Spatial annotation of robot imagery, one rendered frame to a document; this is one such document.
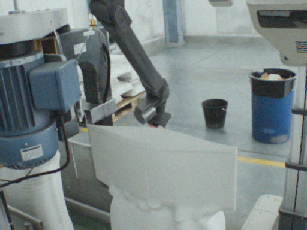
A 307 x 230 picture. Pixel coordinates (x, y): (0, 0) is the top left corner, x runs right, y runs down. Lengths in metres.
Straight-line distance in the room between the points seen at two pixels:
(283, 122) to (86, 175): 1.99
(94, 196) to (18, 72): 1.22
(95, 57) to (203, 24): 8.47
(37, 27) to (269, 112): 2.61
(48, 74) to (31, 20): 0.11
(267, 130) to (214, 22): 6.54
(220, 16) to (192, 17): 0.89
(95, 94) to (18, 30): 0.57
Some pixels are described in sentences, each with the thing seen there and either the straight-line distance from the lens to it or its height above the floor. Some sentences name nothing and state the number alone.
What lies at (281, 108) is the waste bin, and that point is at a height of 0.37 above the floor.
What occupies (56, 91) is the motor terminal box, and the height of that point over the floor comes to 1.26.
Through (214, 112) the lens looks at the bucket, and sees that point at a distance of 3.44.
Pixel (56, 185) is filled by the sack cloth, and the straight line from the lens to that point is 1.46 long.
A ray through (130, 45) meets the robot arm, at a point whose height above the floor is 1.29.
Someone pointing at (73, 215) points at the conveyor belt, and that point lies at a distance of 1.79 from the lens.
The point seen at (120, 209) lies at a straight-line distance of 1.08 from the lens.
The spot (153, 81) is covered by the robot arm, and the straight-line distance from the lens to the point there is 1.05.
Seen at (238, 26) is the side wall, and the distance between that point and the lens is 9.17.
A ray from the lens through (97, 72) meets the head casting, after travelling 1.14.
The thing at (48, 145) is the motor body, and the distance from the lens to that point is 0.75.
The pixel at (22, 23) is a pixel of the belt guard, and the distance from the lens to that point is 0.67.
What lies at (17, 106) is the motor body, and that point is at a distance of 0.70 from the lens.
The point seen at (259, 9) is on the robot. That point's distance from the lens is 1.14.
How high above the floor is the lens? 1.42
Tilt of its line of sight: 17 degrees down
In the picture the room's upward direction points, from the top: 4 degrees counter-clockwise
